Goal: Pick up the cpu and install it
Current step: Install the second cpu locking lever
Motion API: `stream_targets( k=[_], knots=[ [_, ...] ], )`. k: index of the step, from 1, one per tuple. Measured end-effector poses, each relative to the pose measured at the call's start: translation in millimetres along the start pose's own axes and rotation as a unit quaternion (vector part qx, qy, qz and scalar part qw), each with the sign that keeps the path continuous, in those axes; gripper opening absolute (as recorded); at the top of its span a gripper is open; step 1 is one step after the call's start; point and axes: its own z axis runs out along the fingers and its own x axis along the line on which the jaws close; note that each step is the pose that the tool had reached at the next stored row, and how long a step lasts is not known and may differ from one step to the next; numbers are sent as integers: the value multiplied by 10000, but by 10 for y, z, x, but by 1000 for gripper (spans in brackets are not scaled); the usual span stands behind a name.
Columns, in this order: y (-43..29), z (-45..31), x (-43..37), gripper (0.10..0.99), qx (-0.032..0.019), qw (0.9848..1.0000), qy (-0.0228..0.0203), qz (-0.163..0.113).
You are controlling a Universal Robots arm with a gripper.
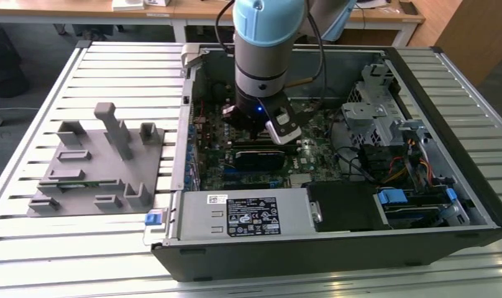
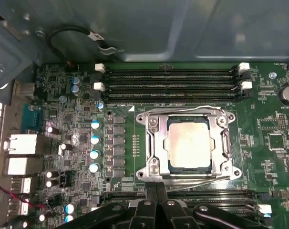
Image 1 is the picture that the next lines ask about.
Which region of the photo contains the black RAM slot row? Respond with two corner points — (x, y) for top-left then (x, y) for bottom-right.
(233, 140), (301, 153)

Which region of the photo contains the black graphics card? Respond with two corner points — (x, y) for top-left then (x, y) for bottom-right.
(233, 150), (286, 172)

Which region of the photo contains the green motherboard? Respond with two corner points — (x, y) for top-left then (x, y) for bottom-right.
(189, 99), (348, 192)

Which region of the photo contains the silver chipset heatsink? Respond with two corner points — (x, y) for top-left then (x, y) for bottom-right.
(290, 173), (314, 187)

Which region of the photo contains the silver metal drive cage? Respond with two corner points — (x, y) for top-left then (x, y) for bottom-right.
(340, 60), (405, 147)

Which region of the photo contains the grey power supply unit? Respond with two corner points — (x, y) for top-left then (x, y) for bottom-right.
(177, 189), (318, 240)

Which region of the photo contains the black plastic holder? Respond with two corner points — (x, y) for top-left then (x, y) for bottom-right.
(360, 144), (404, 174)

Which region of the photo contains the grey parts rack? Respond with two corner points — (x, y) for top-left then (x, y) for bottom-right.
(27, 102), (167, 218)

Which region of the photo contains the black plastic shroud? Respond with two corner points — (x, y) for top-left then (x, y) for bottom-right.
(307, 182), (392, 233)

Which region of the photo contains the blue disk carrier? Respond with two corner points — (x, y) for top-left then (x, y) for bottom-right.
(377, 189), (409, 206)

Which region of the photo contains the green RAM stick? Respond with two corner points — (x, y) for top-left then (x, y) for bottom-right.
(56, 179), (119, 189)

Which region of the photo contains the white box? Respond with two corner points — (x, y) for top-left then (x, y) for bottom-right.
(112, 0), (147, 12)

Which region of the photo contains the black open PC case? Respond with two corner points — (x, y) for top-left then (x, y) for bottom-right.
(151, 43), (502, 282)

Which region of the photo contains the wooden cabinet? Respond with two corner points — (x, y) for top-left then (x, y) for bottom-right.
(408, 0), (502, 88)

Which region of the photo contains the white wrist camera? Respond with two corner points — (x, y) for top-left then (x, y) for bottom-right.
(266, 107), (303, 145)

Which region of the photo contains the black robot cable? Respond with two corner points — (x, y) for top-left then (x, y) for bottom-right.
(215, 0), (332, 101)

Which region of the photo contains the black internal cable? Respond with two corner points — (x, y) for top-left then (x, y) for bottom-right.
(336, 145), (377, 183)

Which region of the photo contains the yellow red wire bundle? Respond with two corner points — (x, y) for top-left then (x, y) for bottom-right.
(381, 138), (437, 187)

